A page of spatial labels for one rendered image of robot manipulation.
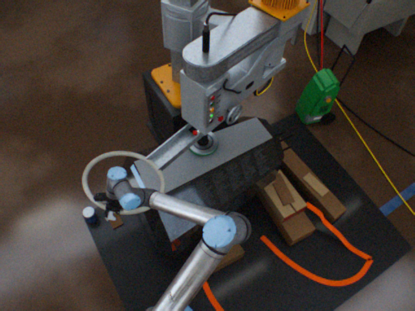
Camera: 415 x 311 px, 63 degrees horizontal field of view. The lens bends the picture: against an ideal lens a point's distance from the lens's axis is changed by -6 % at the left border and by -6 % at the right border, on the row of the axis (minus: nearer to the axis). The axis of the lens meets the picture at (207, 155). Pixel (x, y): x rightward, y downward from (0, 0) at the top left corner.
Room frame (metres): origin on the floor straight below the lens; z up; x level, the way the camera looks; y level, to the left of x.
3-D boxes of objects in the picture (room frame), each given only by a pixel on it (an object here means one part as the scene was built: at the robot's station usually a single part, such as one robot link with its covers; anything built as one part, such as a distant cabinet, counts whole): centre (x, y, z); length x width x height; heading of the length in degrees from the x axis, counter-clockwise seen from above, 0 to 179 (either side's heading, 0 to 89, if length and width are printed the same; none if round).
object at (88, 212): (1.26, 1.00, 0.08); 0.10 x 0.10 x 0.13
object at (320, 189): (1.65, -1.00, 0.13); 0.25 x 0.10 x 0.01; 41
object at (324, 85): (2.61, -1.13, 0.43); 0.35 x 0.35 x 0.87; 18
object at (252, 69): (1.82, -0.23, 1.30); 0.74 x 0.23 x 0.49; 138
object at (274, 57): (2.02, -0.40, 1.34); 0.19 x 0.19 x 0.20
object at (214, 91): (1.41, 0.00, 1.37); 0.08 x 0.03 x 0.28; 138
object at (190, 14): (2.26, 0.20, 1.36); 0.35 x 0.35 x 0.41
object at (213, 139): (1.53, 0.04, 0.86); 0.21 x 0.21 x 0.01
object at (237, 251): (0.96, -0.18, 0.07); 0.30 x 0.12 x 0.12; 121
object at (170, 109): (2.26, 0.20, 0.37); 0.66 x 0.66 x 0.74; 33
